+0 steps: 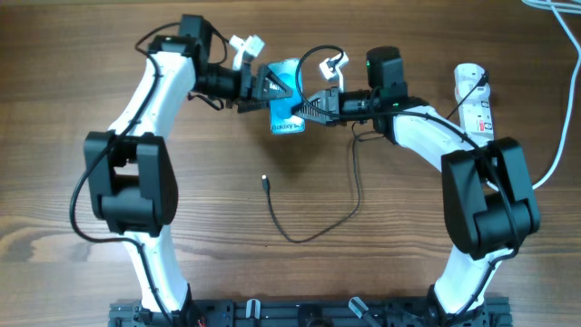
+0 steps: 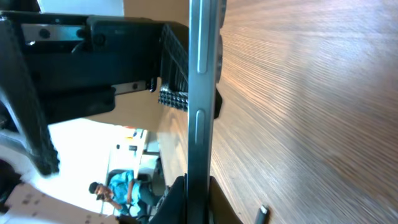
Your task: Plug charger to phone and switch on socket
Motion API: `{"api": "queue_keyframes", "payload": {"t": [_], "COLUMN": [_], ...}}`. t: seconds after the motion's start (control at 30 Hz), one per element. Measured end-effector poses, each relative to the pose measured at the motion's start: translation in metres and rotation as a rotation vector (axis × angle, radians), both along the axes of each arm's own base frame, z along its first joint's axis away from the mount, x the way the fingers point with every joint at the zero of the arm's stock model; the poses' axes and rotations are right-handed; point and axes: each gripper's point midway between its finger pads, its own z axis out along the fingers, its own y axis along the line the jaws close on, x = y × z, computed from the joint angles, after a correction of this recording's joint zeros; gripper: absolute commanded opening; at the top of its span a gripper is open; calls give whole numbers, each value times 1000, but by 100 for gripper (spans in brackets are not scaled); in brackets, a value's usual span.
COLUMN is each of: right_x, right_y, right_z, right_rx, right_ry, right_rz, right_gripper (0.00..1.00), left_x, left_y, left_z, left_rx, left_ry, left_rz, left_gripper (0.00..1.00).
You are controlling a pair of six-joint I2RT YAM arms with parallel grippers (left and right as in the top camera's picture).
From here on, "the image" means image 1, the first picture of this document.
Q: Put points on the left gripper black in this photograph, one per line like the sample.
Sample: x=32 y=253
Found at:
x=247 y=99

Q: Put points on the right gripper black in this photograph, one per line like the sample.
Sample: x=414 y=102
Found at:
x=329 y=106

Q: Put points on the turquoise Galaxy S25 smartphone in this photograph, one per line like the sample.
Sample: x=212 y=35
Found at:
x=282 y=120

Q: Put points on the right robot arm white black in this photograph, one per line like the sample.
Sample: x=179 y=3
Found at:
x=488 y=198

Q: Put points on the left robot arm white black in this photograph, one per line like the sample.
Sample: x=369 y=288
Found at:
x=128 y=170

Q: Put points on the white power strip socket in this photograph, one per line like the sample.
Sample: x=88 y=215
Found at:
x=476 y=118

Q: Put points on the white USB charger adapter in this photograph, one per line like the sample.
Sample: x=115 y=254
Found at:
x=471 y=83

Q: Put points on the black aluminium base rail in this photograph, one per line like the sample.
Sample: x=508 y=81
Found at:
x=403 y=311

